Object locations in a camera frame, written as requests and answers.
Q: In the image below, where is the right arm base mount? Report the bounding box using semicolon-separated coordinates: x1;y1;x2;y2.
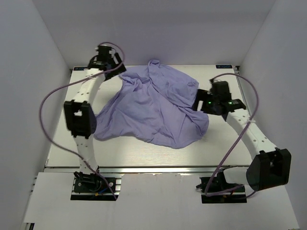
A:
196;172;247;204

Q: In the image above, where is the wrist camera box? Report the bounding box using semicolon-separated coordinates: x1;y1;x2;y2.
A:
96;45;113;62
210;81;232;101

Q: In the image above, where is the white front cover board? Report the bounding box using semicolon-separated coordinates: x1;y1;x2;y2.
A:
24;172;298;230

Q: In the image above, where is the lilac zip jacket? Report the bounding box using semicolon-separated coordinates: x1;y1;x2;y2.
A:
94;59;209;149

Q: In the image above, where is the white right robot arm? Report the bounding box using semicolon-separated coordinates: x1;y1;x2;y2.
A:
192;89;291;193

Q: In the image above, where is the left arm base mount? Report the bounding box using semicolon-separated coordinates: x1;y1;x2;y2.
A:
71;172;120;201

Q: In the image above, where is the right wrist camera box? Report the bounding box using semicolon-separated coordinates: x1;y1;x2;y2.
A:
210;81;232;101

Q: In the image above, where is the dark table corner label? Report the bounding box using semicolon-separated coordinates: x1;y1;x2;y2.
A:
215;65;233;69

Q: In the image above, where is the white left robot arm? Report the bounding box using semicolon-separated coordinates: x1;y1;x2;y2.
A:
64;52;126;174

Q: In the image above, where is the aluminium table front rail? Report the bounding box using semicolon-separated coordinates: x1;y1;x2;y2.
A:
44;164;272;174

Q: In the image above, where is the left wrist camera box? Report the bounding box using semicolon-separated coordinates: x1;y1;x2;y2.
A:
96;45;113;62

